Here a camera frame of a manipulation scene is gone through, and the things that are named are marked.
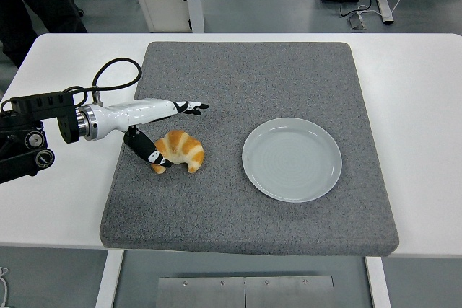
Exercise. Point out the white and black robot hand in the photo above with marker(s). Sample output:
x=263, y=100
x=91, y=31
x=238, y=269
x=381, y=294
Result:
x=137, y=113

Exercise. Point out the golden croissant bread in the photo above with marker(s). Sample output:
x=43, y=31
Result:
x=184, y=149

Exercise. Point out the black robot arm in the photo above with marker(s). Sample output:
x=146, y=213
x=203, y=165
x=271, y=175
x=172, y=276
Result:
x=32, y=106

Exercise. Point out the light grey round plate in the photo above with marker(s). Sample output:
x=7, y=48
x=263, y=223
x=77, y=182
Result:
x=292, y=160

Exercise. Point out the grey metal plate with screws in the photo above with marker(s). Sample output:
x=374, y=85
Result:
x=245, y=291

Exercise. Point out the grey felt mat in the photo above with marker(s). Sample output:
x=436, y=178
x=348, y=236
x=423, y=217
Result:
x=234, y=81

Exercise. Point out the white table leg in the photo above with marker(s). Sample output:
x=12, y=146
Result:
x=379, y=282
x=108, y=279

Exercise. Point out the small clear plastic holder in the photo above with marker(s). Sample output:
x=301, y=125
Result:
x=357, y=22

